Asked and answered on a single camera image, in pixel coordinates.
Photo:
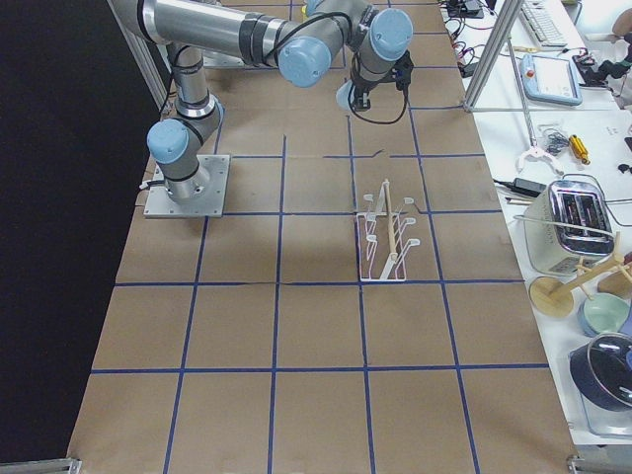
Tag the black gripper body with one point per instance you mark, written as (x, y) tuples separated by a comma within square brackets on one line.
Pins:
[(358, 93)]

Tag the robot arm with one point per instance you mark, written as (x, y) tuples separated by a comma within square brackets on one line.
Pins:
[(302, 52)]

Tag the wooden rack rod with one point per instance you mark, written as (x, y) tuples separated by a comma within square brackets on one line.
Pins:
[(390, 224)]

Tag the blue teach pendant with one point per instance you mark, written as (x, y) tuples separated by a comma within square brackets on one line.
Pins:
[(550, 80)]

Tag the white keyboard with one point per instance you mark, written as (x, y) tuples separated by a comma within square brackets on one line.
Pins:
[(536, 17)]

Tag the black power adapter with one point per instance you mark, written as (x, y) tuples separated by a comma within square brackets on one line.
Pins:
[(528, 188)]

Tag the yellow screwdriver tool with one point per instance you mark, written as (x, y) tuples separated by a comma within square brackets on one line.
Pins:
[(579, 150)]

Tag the silver toaster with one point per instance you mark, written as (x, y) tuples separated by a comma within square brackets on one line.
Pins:
[(567, 225)]

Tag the wooden mug tree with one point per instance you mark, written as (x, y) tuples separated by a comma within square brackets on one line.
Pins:
[(554, 298)]

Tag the teal bowl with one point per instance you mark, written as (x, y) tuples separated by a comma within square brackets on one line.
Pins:
[(603, 313)]

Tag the dark blue pot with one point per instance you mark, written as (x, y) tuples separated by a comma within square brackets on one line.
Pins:
[(601, 370)]

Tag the aluminium frame post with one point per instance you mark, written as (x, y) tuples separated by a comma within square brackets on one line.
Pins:
[(500, 33)]

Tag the white wire cup rack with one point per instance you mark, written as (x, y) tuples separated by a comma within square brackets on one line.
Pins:
[(372, 239)]

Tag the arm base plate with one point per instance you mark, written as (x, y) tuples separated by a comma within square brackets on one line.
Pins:
[(199, 196)]

